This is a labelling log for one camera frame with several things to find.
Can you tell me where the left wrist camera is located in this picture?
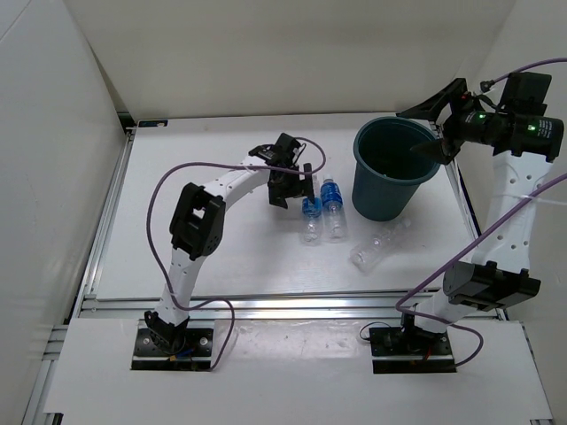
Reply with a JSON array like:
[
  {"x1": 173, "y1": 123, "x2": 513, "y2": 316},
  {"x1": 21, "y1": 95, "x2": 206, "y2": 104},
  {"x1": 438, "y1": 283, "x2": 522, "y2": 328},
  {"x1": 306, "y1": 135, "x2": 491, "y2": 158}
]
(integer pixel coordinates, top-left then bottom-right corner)
[{"x1": 248, "y1": 133, "x2": 301, "y2": 171}]

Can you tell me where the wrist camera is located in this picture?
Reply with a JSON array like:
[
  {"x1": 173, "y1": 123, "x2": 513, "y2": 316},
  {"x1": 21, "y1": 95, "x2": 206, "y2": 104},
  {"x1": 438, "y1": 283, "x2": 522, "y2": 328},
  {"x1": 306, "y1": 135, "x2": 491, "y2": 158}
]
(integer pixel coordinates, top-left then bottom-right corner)
[
  {"x1": 499, "y1": 72, "x2": 552, "y2": 116},
  {"x1": 248, "y1": 133, "x2": 301, "y2": 171}
]

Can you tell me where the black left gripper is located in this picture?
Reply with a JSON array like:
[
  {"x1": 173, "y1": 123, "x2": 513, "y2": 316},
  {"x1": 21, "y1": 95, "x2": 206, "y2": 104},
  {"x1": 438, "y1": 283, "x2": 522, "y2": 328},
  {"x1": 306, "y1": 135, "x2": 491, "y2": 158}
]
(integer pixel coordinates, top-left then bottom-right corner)
[{"x1": 268, "y1": 163, "x2": 315, "y2": 209}]

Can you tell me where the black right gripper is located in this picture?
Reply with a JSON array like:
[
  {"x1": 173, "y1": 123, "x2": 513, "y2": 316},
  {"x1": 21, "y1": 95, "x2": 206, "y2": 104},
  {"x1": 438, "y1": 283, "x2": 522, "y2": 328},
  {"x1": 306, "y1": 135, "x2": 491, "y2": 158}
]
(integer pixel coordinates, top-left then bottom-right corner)
[{"x1": 400, "y1": 78, "x2": 504, "y2": 166}]

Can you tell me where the clear unlabelled plastic bottle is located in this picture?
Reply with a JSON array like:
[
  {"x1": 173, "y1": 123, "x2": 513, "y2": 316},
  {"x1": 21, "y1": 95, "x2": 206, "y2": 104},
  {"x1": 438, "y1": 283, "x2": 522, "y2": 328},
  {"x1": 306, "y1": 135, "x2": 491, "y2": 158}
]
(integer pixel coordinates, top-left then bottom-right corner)
[{"x1": 349, "y1": 218, "x2": 411, "y2": 274}]

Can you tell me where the clear bottle blue label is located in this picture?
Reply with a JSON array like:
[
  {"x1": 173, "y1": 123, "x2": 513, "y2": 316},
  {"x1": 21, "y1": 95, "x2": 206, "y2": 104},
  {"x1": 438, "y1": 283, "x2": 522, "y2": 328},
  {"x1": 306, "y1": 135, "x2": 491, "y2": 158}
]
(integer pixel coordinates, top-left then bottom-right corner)
[
  {"x1": 300, "y1": 175, "x2": 323, "y2": 246},
  {"x1": 320, "y1": 174, "x2": 347, "y2": 242}
]

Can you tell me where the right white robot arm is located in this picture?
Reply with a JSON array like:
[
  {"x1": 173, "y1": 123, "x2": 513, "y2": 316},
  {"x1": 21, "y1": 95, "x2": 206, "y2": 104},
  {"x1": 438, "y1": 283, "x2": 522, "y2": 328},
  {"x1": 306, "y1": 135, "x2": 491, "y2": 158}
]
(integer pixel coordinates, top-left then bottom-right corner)
[{"x1": 398, "y1": 72, "x2": 564, "y2": 354}]

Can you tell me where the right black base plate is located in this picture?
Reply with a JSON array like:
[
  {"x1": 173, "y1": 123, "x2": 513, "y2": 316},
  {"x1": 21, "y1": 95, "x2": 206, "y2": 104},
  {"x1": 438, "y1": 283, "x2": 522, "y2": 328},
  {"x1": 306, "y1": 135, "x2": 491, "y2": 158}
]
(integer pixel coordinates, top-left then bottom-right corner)
[{"x1": 359, "y1": 313, "x2": 456, "y2": 375}]

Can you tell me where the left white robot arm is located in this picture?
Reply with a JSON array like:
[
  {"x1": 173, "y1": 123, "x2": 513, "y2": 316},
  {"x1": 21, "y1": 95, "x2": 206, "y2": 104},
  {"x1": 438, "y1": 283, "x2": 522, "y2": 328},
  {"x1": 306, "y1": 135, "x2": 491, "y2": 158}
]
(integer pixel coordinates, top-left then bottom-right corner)
[{"x1": 144, "y1": 138, "x2": 315, "y2": 355}]

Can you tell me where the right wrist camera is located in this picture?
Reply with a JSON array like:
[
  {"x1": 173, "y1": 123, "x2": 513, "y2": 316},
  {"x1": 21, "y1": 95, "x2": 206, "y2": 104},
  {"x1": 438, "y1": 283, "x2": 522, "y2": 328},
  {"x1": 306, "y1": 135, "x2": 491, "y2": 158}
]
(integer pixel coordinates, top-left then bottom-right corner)
[{"x1": 499, "y1": 72, "x2": 552, "y2": 116}]

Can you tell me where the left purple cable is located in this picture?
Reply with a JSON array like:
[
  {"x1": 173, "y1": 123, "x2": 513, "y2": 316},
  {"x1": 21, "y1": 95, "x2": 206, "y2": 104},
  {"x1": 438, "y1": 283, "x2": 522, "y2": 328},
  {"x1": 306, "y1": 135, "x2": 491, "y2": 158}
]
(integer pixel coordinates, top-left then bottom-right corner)
[{"x1": 146, "y1": 135, "x2": 328, "y2": 372}]

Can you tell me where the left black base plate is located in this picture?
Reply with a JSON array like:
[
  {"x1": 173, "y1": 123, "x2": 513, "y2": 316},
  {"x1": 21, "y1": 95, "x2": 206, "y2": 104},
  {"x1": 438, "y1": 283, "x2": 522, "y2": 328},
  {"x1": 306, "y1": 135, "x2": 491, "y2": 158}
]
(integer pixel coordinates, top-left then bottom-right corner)
[{"x1": 130, "y1": 321, "x2": 214, "y2": 372}]

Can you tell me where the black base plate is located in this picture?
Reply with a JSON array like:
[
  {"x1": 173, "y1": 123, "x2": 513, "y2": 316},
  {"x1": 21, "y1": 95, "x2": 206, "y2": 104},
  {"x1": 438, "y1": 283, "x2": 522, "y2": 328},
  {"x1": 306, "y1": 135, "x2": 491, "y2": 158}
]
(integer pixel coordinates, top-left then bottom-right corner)
[
  {"x1": 359, "y1": 313, "x2": 456, "y2": 375},
  {"x1": 130, "y1": 321, "x2": 214, "y2": 372}
]

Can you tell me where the dark teal plastic bin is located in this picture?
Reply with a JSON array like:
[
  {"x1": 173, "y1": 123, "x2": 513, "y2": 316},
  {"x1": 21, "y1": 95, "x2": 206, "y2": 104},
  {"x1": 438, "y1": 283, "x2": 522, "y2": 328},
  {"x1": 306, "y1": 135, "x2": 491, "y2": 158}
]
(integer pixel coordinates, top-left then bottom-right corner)
[{"x1": 351, "y1": 117, "x2": 439, "y2": 221}]

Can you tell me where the purple cable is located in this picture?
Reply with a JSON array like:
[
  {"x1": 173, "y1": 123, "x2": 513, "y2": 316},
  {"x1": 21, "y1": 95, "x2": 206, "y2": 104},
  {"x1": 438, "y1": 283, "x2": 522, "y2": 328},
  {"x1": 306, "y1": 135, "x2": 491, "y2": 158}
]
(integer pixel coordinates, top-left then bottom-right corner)
[
  {"x1": 146, "y1": 135, "x2": 328, "y2": 372},
  {"x1": 395, "y1": 57, "x2": 567, "y2": 367}
]

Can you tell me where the aluminium table frame rail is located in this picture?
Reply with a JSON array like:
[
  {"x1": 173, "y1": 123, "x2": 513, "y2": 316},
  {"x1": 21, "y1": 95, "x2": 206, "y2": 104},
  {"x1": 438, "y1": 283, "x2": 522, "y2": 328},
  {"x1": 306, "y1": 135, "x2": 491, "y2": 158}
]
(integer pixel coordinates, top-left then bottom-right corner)
[{"x1": 26, "y1": 114, "x2": 553, "y2": 424}]

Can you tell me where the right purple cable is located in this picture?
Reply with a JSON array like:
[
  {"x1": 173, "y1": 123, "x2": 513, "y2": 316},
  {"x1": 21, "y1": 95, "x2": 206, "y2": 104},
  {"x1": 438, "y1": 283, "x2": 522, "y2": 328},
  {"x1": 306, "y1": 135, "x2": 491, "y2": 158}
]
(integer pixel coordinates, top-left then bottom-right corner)
[{"x1": 395, "y1": 57, "x2": 567, "y2": 367}]

